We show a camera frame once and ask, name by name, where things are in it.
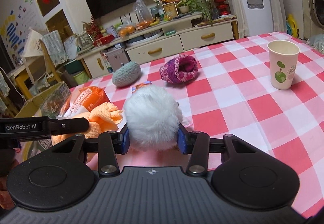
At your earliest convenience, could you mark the clear plastic bag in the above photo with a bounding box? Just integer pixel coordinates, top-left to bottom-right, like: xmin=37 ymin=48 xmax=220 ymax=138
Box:
xmin=133 ymin=0 xmax=154 ymax=30

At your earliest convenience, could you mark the blue Vinda tissue box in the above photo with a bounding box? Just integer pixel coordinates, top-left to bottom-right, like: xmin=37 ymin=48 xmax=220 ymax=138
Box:
xmin=132 ymin=81 xmax=152 ymax=93

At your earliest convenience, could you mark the paper cup green print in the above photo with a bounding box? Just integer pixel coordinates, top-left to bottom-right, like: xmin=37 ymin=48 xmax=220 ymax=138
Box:
xmin=268 ymin=40 xmax=300 ymax=90

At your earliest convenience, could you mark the front-load washing machine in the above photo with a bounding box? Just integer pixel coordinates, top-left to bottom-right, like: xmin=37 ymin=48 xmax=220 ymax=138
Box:
xmin=305 ymin=0 xmax=323 ymax=38

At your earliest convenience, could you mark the grey-green crochet pouch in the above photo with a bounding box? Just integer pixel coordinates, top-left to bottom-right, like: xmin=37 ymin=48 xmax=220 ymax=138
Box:
xmin=112 ymin=62 xmax=142 ymax=87

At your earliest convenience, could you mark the red white checkered tablecloth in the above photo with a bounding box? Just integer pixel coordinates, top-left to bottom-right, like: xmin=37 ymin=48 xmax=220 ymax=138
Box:
xmin=68 ymin=31 xmax=324 ymax=218

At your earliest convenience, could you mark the orange white tissue pack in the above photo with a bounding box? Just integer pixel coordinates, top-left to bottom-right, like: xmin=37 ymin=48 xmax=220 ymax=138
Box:
xmin=59 ymin=86 xmax=110 ymax=118

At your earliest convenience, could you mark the wooden chair with lace cover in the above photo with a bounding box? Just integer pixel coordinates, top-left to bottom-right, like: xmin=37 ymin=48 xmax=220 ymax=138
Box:
xmin=36 ymin=30 xmax=68 ymax=82

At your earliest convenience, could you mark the purple knitted hat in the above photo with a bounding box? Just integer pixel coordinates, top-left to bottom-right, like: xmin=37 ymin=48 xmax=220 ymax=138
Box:
xmin=159 ymin=54 xmax=198 ymax=84

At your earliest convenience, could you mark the cream TV cabinet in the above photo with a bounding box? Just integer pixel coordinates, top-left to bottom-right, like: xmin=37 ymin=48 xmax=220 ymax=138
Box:
xmin=76 ymin=12 xmax=239 ymax=78

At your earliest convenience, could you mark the white fluffy pompom keychain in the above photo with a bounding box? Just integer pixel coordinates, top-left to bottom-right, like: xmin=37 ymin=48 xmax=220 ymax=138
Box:
xmin=124 ymin=85 xmax=183 ymax=151

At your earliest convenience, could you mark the red gift box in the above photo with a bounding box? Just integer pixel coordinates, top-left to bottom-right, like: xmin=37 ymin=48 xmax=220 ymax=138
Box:
xmin=93 ymin=34 xmax=115 ymax=46

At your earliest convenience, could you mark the framed picture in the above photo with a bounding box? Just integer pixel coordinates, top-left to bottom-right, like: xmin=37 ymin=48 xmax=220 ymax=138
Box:
xmin=163 ymin=2 xmax=178 ymax=18

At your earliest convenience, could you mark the red lantern ornament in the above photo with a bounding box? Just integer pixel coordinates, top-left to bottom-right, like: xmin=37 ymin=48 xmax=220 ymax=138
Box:
xmin=214 ymin=0 xmax=230 ymax=16

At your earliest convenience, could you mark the orange towel cloth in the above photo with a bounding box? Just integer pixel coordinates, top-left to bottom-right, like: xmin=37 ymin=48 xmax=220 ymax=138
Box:
xmin=60 ymin=101 xmax=123 ymax=138

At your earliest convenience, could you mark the cardboard box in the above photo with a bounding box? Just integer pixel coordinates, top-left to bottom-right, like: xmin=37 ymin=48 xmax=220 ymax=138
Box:
xmin=15 ymin=82 xmax=71 ymax=118

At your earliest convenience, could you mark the bag of oranges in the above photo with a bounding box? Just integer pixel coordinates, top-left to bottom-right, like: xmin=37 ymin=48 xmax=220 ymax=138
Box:
xmin=117 ymin=23 xmax=136 ymax=37

